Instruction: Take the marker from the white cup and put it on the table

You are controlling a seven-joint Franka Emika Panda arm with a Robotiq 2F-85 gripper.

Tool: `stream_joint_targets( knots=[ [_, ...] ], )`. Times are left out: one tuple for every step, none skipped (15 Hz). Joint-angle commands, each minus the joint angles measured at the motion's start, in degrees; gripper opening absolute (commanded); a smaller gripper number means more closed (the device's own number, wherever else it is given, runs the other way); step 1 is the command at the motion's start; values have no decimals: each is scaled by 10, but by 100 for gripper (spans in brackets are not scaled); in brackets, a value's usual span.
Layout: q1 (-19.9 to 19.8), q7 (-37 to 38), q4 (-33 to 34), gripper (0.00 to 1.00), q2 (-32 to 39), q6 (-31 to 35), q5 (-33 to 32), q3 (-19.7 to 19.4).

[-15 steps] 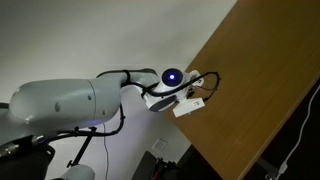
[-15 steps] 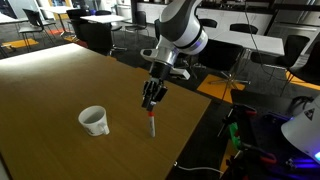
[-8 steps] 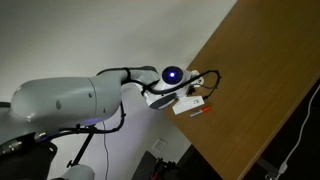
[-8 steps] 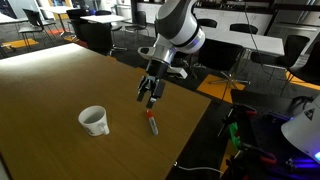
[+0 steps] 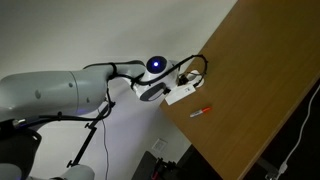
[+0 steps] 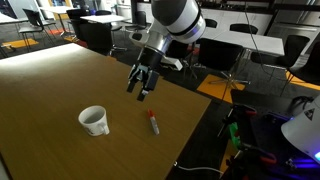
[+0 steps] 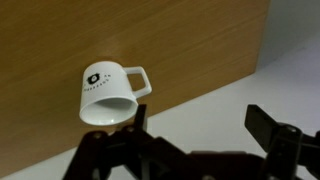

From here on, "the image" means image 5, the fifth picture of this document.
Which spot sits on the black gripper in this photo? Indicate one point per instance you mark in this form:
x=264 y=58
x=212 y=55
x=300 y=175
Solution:
x=183 y=80

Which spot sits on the grey marker with red cap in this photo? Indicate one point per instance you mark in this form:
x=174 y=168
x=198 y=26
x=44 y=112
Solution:
x=201 y=111

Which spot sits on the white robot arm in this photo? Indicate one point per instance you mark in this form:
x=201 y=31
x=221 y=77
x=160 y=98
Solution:
x=50 y=90

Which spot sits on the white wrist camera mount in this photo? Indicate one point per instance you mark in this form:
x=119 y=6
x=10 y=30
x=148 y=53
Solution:
x=180 y=94

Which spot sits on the white wall outlet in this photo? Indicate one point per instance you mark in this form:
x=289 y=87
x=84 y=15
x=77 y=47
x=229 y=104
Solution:
x=160 y=145

